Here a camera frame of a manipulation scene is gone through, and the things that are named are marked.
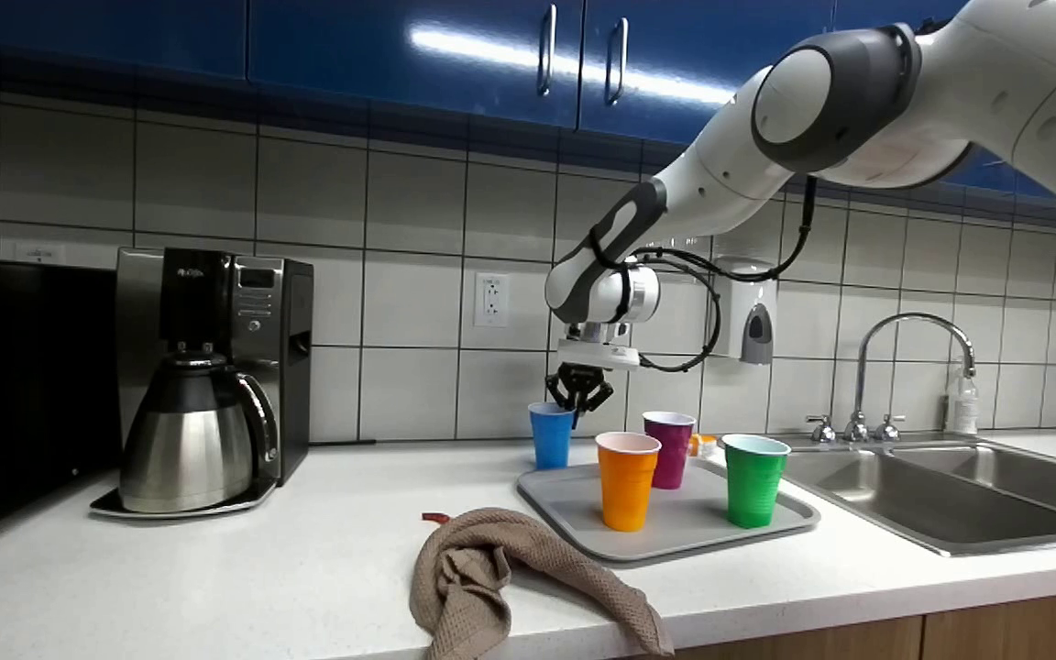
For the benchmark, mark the orange plastic cup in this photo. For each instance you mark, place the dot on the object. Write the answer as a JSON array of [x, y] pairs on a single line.
[[629, 487]]

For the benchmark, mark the brown cloth towel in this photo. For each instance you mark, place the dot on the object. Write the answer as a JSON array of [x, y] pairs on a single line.
[[478, 574]]

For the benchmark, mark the green plastic cup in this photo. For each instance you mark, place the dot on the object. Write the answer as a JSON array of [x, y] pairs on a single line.
[[754, 487]]

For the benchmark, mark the blue wall cabinet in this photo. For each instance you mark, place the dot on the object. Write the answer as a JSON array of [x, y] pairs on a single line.
[[183, 37]]

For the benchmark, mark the purple plastic cup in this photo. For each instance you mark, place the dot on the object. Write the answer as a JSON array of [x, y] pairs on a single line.
[[677, 452]]

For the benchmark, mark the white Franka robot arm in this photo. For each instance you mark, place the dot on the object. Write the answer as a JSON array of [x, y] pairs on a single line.
[[870, 95]]

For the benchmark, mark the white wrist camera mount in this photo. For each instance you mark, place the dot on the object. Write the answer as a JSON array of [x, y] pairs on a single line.
[[600, 355]]

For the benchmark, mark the dish soap bottle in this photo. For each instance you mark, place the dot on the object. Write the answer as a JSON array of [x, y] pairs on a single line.
[[961, 403]]

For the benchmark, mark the steel coffee carafe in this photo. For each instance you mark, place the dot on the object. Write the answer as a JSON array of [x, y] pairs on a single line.
[[192, 446]]

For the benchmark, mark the orange snack wrapper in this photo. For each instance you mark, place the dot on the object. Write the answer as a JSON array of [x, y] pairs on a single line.
[[705, 441]]

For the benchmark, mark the grey plastic tray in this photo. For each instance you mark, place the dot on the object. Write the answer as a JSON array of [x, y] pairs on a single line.
[[697, 524]]

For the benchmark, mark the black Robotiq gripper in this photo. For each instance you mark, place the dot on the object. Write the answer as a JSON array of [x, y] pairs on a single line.
[[579, 376]]

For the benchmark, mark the blue plastic cup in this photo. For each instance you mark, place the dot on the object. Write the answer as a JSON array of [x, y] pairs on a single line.
[[552, 441]]

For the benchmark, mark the white wall outlet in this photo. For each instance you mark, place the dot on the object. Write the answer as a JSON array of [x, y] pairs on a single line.
[[493, 297]]

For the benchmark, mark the black microwave oven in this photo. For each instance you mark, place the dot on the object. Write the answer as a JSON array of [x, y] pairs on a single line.
[[20, 391]]

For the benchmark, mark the chrome gooseneck faucet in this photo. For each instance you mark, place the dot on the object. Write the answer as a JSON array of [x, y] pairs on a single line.
[[908, 315]]

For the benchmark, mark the wooden base cabinet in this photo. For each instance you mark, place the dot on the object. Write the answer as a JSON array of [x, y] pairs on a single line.
[[990, 627]]

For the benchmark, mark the black steel coffee maker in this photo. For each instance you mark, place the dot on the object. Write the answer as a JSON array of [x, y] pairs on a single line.
[[274, 353]]

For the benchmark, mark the stainless steel double sink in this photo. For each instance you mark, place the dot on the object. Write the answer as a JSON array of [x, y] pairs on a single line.
[[953, 496]]

